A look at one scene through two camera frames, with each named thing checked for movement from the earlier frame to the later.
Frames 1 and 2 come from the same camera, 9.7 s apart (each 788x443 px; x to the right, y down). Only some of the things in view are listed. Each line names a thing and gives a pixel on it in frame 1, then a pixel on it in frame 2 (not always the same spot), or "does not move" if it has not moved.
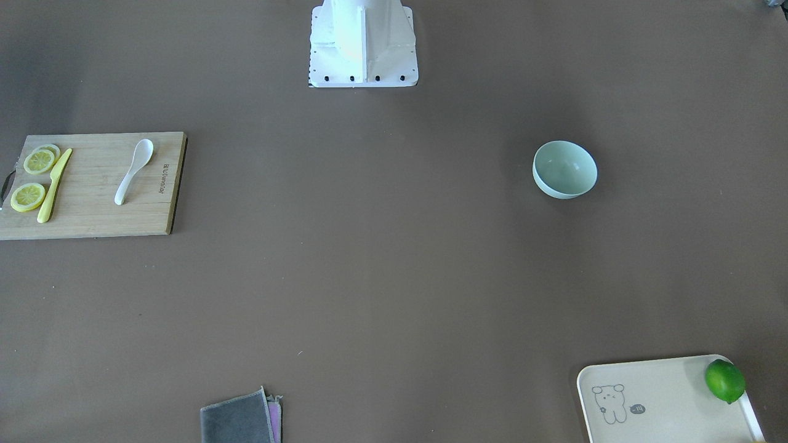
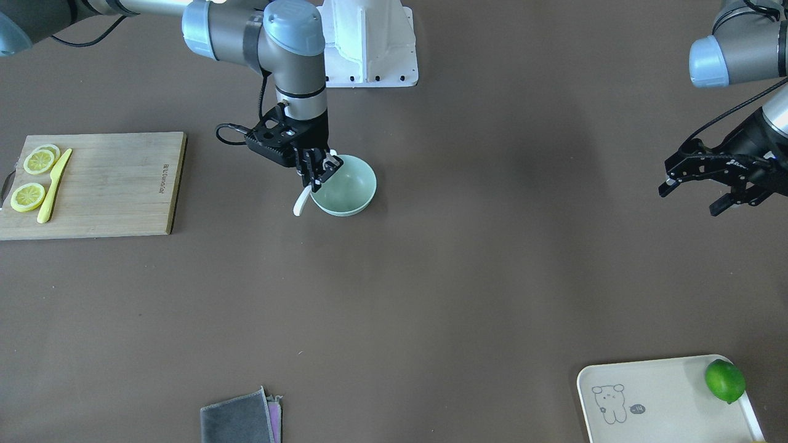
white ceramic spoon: x=142 y=153 -> x=303 y=197
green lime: x=724 y=381 does not move
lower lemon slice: x=26 y=197 does not move
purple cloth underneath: x=274 y=408 does not move
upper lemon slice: x=42 y=159 does not move
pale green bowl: x=564 y=170 -> x=348 y=191
